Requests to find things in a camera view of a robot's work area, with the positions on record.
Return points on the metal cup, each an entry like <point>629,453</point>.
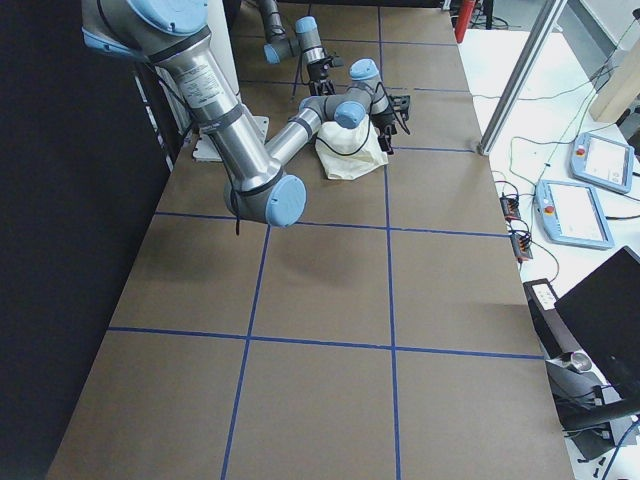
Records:
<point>578,362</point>

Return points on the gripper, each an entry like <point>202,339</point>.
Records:
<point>386,120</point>
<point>318,71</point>

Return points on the near teach pendant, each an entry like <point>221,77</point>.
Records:
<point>571,215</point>

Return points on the black laptop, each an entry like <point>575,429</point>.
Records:
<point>602,313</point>

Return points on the brown table cover sheet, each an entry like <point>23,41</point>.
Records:
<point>384,336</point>

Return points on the cream cat print shirt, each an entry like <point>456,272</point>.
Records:
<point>348,154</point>

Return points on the orange black usb hub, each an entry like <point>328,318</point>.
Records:
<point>510,207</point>

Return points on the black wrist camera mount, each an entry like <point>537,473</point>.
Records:
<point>334,61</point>

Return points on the red tube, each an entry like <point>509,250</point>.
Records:
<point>465,12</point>

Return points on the far teach pendant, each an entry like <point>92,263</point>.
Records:
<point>603,162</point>

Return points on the white post base plate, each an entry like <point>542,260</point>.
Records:
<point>205,149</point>

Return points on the teach pendant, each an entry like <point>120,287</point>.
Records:
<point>603,162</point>
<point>571,215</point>

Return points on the white support column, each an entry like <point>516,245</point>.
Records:
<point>220,44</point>

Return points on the aluminium frame post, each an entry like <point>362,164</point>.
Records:
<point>536,40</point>

